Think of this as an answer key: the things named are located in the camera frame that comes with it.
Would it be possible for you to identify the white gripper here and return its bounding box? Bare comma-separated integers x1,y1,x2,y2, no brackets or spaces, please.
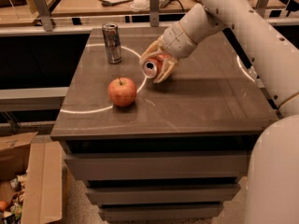
139,21,197,83

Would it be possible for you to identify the red coke can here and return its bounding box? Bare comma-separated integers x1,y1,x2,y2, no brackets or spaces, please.
142,54,169,78

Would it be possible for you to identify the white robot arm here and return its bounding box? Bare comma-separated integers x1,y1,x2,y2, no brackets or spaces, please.
140,0,299,224

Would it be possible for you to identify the silver energy drink can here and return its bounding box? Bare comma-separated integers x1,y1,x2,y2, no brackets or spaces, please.
102,22,121,64

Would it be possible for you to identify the red apple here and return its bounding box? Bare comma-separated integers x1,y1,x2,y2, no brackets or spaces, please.
108,77,136,107

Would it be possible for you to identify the white bowl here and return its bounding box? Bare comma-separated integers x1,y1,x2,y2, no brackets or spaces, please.
128,0,149,12

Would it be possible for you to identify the grey drawer cabinet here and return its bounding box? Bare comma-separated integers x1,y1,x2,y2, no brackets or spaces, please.
51,27,277,222

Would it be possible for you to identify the brown cardboard box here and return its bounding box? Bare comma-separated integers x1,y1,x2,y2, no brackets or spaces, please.
0,133,63,224

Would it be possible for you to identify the orange fruit in box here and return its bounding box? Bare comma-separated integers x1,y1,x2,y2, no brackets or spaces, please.
0,201,9,212

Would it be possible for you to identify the middle metal bracket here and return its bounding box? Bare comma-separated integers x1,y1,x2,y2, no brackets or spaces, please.
149,0,159,27

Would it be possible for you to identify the left metal bracket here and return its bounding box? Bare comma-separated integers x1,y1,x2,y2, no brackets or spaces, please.
33,0,54,32

